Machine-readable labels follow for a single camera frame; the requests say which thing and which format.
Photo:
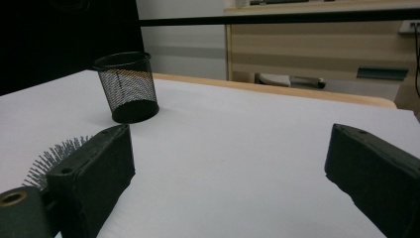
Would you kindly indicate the blue-grey round hairbrush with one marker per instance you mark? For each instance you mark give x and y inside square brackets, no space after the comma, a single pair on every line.
[49,160]

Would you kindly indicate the white table mat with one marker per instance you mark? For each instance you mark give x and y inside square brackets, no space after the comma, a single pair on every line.
[231,148]

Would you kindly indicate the white cabinet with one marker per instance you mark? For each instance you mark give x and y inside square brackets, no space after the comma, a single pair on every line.
[185,33]

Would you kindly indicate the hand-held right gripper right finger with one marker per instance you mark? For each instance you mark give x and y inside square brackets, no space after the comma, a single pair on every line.
[379,175]

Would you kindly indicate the white office chair base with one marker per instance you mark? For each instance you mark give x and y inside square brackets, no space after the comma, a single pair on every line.
[274,80]

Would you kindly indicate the white power strip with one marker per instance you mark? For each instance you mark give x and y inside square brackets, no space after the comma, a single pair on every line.
[408,27]

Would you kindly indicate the black mesh pen holder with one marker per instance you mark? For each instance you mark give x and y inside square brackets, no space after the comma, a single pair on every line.
[132,112]

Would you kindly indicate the black horizontal frame bar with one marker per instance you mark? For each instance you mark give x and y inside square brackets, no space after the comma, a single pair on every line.
[264,18]

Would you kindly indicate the light wooden desk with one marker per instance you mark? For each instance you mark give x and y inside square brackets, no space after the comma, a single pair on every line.
[313,49]

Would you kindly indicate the wooden table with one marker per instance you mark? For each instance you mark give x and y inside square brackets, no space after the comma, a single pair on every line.
[297,93]

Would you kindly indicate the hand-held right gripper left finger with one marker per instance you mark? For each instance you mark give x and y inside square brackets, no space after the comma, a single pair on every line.
[89,172]

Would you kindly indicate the black curtain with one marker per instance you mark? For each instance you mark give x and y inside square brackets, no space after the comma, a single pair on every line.
[49,39]

